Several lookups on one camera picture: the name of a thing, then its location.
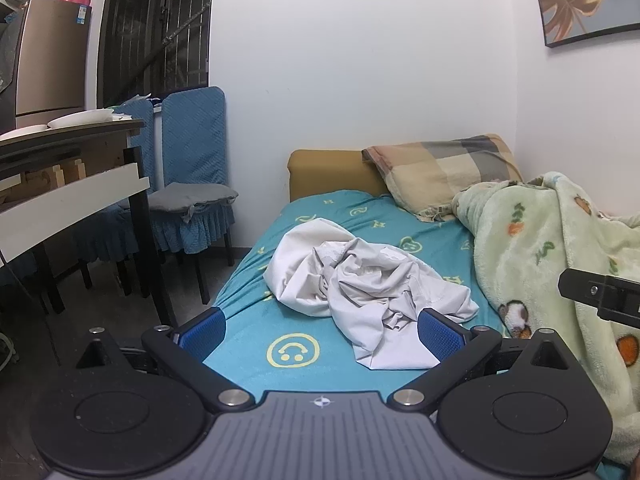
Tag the blue covered chair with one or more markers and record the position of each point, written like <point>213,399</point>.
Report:
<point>146,130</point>
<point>192,140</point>

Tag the teal printed bed sheet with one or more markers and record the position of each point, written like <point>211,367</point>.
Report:
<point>250,310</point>

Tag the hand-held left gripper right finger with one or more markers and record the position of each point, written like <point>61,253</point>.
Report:
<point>442,332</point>

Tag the white plate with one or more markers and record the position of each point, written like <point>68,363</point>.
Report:
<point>82,118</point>
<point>22,131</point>

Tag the framed leaf wall picture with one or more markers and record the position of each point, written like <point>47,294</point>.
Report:
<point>575,0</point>

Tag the pink container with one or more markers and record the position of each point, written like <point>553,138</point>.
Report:
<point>75,0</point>

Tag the green printed fleece blanket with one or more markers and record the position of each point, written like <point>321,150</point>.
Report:
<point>540,270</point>

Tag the plaid pillow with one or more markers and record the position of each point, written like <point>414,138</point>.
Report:
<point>440,170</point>

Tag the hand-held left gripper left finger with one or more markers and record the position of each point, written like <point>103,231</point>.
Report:
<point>202,332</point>

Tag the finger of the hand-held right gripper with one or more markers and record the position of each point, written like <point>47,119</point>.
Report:
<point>610,295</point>

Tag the grey seat cushion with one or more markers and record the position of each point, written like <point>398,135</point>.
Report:
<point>190,197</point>

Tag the tan padded headboard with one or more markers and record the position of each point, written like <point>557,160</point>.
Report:
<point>325,170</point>

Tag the dark wooden table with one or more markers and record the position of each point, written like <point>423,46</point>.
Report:
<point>75,192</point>

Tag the white garment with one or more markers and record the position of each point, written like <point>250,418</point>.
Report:
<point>360,280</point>

